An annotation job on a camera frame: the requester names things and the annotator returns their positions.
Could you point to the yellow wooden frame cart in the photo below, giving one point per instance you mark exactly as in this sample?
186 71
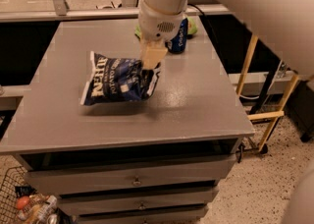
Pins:
271 118

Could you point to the top grey drawer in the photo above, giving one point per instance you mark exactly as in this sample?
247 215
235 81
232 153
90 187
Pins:
146 174

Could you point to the blue potato chip bag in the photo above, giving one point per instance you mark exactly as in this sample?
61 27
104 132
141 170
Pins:
118 80

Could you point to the black wire basket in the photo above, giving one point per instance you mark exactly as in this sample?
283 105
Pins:
13 187

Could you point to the orange fruit in basket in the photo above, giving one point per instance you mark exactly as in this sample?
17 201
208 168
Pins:
22 202

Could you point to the middle grey drawer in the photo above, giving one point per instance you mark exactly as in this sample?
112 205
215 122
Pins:
139 201

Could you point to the grey drawer cabinet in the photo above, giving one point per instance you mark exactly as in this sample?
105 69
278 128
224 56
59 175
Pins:
193 112

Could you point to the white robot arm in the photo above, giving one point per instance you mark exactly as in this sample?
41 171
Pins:
284 26

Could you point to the snack packets in basket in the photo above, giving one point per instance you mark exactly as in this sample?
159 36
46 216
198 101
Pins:
37 211

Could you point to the bottom grey drawer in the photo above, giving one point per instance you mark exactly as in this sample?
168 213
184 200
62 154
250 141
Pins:
152 216

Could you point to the green snack bag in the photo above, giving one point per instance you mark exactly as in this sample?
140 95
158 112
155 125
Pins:
191 28

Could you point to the blue soda can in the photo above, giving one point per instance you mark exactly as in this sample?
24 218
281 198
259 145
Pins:
178 43

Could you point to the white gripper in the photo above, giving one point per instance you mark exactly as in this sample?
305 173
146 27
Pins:
157 27

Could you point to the grey drawer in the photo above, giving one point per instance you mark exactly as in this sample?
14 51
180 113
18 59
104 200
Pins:
139 201
146 174
152 216

